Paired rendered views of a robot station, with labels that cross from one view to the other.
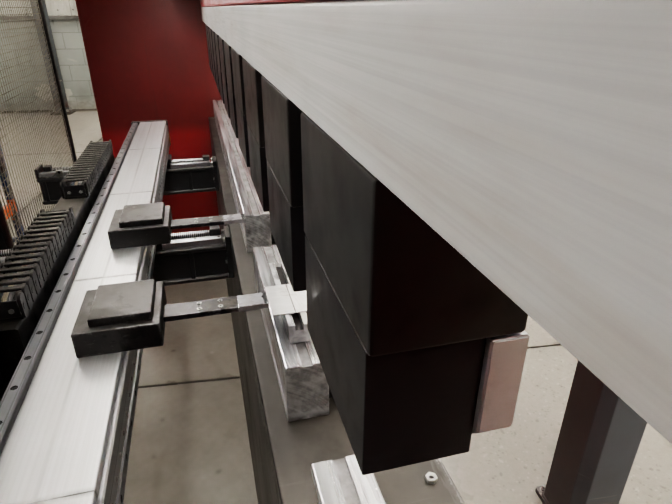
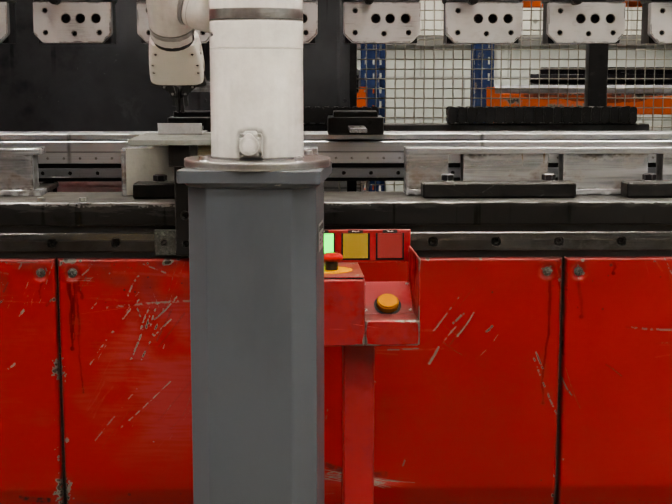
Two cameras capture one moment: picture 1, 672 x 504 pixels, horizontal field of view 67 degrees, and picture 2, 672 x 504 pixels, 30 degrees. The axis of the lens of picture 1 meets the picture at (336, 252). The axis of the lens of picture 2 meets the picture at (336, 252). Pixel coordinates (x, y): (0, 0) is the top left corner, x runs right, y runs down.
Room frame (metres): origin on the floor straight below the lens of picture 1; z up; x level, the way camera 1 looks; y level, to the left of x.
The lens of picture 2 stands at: (1.55, -2.30, 1.12)
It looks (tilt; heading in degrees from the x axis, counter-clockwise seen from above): 8 degrees down; 104
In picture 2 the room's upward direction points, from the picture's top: straight up
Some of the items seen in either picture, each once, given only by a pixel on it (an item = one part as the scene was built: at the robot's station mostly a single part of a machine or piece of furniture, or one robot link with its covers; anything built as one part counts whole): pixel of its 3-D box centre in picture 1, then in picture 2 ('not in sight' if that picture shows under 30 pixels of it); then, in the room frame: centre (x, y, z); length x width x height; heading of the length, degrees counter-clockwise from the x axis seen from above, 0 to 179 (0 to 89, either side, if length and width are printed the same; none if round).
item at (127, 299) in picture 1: (177, 306); (194, 123); (0.63, 0.23, 1.01); 0.26 x 0.12 x 0.05; 105
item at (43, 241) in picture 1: (35, 254); (298, 115); (0.78, 0.51, 1.02); 0.37 x 0.06 x 0.04; 15
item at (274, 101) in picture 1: (321, 174); (75, 0); (0.46, 0.01, 1.26); 0.15 x 0.09 x 0.17; 15
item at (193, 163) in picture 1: (132, 177); not in sight; (1.89, 0.78, 0.81); 0.64 x 0.08 x 0.14; 105
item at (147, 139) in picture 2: not in sight; (185, 138); (0.72, -0.07, 1.00); 0.26 x 0.18 x 0.01; 105
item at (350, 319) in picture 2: not in sight; (358, 286); (1.08, -0.20, 0.75); 0.20 x 0.16 x 0.18; 17
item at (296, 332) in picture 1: (287, 298); not in sight; (0.69, 0.08, 0.99); 0.20 x 0.03 x 0.03; 15
